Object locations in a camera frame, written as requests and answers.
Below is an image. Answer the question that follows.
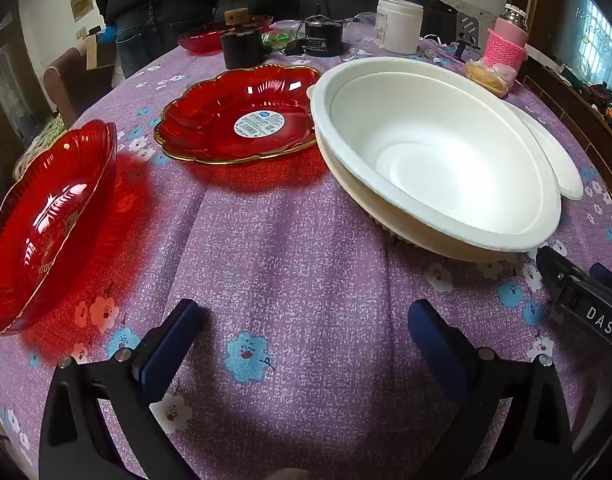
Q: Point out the red scalloped gold-rimmed plate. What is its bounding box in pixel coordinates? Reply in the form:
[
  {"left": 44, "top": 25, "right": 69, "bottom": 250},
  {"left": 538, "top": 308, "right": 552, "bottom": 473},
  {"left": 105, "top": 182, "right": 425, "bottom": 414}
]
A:
[{"left": 153, "top": 64, "right": 323, "bottom": 165}]

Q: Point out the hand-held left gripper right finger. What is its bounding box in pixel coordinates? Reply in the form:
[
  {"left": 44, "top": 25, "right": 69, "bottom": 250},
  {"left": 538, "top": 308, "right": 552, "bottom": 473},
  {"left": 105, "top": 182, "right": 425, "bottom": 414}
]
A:
[{"left": 408, "top": 299, "right": 574, "bottom": 480}]

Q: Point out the large red ribbed plate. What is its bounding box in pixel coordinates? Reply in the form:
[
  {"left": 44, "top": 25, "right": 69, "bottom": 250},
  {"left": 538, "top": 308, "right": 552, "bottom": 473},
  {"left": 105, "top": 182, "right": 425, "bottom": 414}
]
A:
[{"left": 0, "top": 119, "right": 119, "bottom": 337}]

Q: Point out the wooden glass panel door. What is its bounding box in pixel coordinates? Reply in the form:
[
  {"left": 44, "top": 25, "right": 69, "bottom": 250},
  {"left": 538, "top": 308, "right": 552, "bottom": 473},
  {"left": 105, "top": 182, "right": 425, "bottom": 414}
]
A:
[{"left": 0, "top": 10, "right": 43, "bottom": 171}]

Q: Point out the grey perforated metal stand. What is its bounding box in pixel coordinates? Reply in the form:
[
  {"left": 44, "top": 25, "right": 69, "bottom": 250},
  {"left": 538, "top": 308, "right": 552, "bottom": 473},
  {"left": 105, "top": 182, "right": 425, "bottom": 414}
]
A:
[{"left": 456, "top": 12, "right": 482, "bottom": 55}]

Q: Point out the white foam plate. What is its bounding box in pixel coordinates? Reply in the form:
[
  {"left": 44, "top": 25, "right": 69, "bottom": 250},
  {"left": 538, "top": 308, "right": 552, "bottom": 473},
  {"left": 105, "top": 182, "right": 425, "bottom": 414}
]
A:
[{"left": 506, "top": 102, "right": 585, "bottom": 202}]

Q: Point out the black round device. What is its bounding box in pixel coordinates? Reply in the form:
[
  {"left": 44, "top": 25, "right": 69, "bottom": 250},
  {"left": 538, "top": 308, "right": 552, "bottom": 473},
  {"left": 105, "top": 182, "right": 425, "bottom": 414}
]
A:
[{"left": 305, "top": 17, "right": 345, "bottom": 58}]

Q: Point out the window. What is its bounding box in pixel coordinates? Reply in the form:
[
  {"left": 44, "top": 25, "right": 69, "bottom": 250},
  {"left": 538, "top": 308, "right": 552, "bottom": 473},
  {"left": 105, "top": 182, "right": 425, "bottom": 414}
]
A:
[{"left": 574, "top": 0, "right": 612, "bottom": 93}]

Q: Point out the black leather sofa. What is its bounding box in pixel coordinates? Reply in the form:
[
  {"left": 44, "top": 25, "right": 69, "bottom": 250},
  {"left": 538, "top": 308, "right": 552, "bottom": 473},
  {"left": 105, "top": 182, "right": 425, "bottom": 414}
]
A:
[{"left": 213, "top": 0, "right": 486, "bottom": 28}]

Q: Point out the green packet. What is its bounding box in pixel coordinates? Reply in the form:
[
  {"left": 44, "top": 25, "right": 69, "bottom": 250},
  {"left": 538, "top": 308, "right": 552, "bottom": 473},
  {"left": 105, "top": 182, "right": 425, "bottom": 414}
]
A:
[{"left": 263, "top": 30, "right": 300, "bottom": 52}]

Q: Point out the bottle with pink knitted sleeve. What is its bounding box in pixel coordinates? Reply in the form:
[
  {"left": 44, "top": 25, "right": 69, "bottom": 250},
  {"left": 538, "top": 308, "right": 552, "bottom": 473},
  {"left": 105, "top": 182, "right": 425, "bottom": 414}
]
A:
[{"left": 483, "top": 3, "right": 530, "bottom": 70}]

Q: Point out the brown armchair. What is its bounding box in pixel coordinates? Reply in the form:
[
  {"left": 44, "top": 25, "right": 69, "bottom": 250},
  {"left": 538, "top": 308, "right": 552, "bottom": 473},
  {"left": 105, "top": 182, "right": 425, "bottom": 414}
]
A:
[{"left": 43, "top": 47, "right": 118, "bottom": 127}]

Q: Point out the dark jar with cork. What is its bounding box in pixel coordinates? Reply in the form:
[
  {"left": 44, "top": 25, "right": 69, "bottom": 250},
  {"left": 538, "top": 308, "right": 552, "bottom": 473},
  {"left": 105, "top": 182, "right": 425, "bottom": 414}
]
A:
[{"left": 221, "top": 9, "right": 267, "bottom": 70}]

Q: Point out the bag of yellow snacks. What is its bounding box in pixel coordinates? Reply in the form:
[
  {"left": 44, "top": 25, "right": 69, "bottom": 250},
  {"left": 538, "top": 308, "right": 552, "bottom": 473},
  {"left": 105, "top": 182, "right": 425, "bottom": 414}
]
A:
[{"left": 464, "top": 57, "right": 517, "bottom": 97}]

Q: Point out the floral patterned blanket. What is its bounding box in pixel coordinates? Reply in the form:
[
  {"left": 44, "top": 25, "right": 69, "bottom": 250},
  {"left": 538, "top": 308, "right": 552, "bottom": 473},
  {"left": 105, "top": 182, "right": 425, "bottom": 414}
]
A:
[{"left": 13, "top": 112, "right": 68, "bottom": 177}]

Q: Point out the white foam bowl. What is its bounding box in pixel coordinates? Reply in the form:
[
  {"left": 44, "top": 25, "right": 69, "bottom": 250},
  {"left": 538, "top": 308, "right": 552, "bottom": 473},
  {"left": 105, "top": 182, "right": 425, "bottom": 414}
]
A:
[{"left": 310, "top": 57, "right": 562, "bottom": 252}]

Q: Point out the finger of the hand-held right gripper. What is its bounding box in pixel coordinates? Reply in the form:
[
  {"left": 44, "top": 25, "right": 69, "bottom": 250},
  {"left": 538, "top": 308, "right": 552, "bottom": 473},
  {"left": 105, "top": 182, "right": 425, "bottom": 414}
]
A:
[
  {"left": 588, "top": 262, "right": 612, "bottom": 297},
  {"left": 536, "top": 245, "right": 612, "bottom": 357}
]

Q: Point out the white plastic jar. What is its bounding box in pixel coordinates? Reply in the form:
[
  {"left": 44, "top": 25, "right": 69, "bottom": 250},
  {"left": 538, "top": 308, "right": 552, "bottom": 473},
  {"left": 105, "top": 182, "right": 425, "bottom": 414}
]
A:
[{"left": 375, "top": 0, "right": 425, "bottom": 56}]

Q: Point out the large cream plastic bowl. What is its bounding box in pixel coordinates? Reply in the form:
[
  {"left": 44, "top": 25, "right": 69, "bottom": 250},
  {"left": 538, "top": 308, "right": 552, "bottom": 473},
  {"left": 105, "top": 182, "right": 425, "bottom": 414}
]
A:
[{"left": 306, "top": 85, "right": 541, "bottom": 264}]

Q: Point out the cardboard box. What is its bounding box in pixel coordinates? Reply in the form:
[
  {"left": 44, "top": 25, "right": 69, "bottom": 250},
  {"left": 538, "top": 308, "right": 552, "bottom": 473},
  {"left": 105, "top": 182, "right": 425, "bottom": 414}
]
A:
[{"left": 83, "top": 30, "right": 119, "bottom": 71}]

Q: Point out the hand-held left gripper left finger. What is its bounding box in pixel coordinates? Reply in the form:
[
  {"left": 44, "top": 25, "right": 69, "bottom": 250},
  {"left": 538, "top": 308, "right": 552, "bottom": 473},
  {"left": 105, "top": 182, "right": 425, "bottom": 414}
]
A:
[{"left": 38, "top": 298, "right": 207, "bottom": 480}]

